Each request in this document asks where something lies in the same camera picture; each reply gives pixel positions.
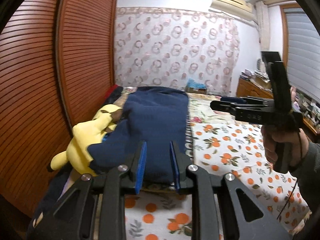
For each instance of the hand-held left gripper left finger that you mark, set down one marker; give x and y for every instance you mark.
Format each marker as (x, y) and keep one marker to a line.
(141, 167)

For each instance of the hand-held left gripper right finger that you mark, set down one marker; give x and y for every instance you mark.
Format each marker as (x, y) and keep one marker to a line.
(175, 167)

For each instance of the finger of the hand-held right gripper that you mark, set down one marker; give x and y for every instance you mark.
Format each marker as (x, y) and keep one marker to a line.
(220, 105)
(232, 99)

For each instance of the navy printed t-shirt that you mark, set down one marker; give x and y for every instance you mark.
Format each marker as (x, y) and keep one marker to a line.
(155, 125)

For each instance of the person's right forearm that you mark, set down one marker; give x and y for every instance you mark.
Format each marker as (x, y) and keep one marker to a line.
(311, 165)

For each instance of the person's right hand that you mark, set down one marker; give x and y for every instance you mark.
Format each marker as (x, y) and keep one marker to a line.
(268, 142)

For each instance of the wooden sideboard cabinet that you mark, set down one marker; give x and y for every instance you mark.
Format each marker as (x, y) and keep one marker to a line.
(247, 88)

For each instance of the open cardboard box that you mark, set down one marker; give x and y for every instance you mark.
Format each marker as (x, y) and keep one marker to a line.
(260, 80)

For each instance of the lilac box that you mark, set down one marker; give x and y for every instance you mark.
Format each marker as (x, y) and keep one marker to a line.
(246, 75)

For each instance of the cardboard box with blue cloth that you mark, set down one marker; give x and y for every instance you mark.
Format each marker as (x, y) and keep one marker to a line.
(195, 83)

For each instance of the orange fruit print bed sheet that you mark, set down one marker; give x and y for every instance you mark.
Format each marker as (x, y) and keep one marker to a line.
(225, 142)

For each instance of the grey window blind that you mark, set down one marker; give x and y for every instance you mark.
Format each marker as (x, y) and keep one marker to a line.
(305, 50)

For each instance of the yellow plush toy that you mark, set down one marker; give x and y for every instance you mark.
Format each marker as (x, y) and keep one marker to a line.
(82, 140)

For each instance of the beige window curtain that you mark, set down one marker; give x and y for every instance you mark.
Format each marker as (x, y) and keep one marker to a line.
(262, 25)

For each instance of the red cloth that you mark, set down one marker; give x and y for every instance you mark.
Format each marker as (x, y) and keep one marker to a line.
(115, 88)

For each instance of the brown louvered wooden wardrobe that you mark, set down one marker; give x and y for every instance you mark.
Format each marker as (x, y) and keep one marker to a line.
(32, 80)

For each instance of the beige wall air conditioner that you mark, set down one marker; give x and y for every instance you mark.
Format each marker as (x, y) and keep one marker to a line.
(232, 1)

